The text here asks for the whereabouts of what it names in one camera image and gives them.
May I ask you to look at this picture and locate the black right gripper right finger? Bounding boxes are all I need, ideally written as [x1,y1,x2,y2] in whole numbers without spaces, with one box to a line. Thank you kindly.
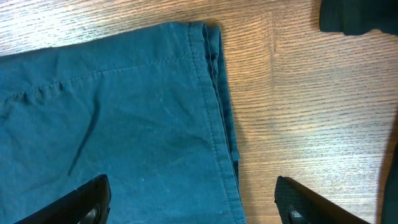
[274,176,369,224]

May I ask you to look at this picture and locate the black t-shirt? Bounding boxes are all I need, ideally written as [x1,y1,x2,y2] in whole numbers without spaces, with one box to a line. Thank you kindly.
[319,0,397,35]

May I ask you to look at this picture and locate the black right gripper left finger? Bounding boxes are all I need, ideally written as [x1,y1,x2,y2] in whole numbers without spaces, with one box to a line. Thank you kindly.
[17,174,111,224]

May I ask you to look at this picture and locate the blue shorts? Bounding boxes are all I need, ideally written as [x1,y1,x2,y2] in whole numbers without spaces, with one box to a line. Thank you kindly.
[1,22,246,223]

